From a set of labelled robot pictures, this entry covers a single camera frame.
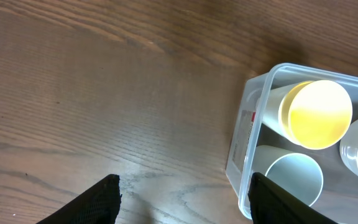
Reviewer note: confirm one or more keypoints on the pale grey cup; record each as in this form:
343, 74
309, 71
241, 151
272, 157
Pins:
297, 173

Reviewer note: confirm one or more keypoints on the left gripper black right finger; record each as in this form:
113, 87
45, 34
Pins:
271, 204

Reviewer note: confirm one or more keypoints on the clear plastic container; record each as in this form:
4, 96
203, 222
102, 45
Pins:
339, 197

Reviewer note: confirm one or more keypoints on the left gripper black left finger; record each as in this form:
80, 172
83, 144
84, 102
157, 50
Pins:
99, 204

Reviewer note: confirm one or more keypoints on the yellow cup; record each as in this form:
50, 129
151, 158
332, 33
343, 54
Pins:
311, 114

